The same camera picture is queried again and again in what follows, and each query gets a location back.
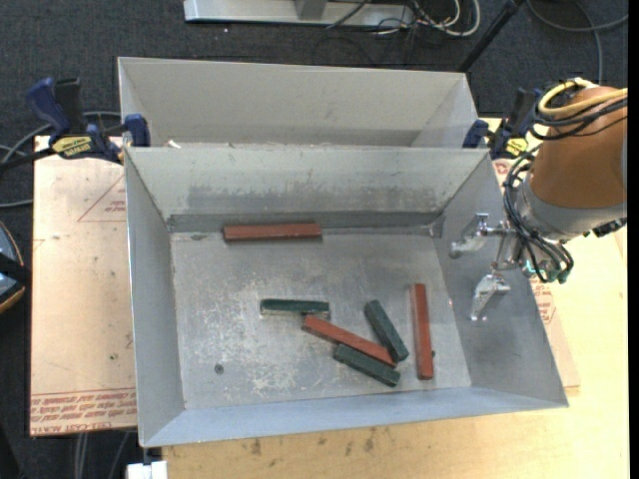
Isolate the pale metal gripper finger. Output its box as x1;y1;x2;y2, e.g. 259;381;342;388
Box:
448;213;493;259
469;272;512;323

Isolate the red-brown flat block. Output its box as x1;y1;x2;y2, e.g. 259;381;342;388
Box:
301;313;398;369
222;222;323;243
408;282;436;382

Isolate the dark green flat block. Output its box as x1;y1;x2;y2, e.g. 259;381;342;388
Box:
331;342;402;389
362;299;411;364
259;297;331;319

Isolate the grey metal bin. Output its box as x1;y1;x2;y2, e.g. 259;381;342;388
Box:
117;56;570;449

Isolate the brown cardboard board, red print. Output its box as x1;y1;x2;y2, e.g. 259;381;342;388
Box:
29;134;583;439

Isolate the black cylinder on white bracket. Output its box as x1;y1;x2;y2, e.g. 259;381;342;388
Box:
590;218;627;240

